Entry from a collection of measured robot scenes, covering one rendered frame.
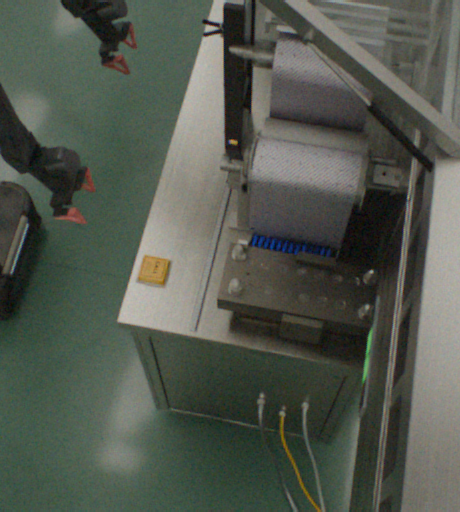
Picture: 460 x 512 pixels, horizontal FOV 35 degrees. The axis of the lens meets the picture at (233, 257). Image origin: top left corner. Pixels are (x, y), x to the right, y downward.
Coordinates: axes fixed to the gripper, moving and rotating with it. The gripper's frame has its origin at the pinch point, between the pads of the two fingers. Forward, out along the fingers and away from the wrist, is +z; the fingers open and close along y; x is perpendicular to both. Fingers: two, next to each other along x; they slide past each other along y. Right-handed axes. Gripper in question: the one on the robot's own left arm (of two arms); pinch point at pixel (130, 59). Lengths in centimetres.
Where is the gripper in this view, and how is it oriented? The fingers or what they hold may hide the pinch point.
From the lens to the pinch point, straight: 219.1
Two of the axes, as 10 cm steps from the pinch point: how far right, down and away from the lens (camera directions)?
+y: 1.6, -8.8, 4.5
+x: -8.6, 1.0, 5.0
